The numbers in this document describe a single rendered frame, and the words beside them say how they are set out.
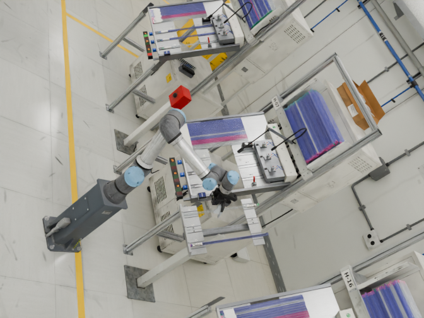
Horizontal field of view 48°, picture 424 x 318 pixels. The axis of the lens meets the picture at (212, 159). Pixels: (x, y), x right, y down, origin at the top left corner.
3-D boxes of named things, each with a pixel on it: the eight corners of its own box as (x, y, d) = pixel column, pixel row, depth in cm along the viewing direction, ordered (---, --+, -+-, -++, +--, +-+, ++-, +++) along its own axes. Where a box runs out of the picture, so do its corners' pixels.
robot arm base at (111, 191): (106, 202, 284) (116, 194, 280) (100, 181, 291) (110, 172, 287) (125, 206, 296) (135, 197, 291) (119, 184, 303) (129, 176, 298)
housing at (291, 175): (282, 188, 342) (286, 176, 331) (264, 135, 371) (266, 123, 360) (293, 186, 344) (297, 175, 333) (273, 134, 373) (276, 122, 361)
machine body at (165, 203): (155, 254, 377) (211, 216, 349) (143, 182, 418) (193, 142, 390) (210, 268, 421) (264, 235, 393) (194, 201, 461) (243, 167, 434)
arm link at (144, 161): (121, 176, 294) (166, 110, 268) (131, 166, 307) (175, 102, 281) (137, 187, 294) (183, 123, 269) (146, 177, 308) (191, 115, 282)
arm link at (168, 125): (163, 117, 258) (220, 185, 266) (170, 111, 268) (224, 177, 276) (148, 129, 263) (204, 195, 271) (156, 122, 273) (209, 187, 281)
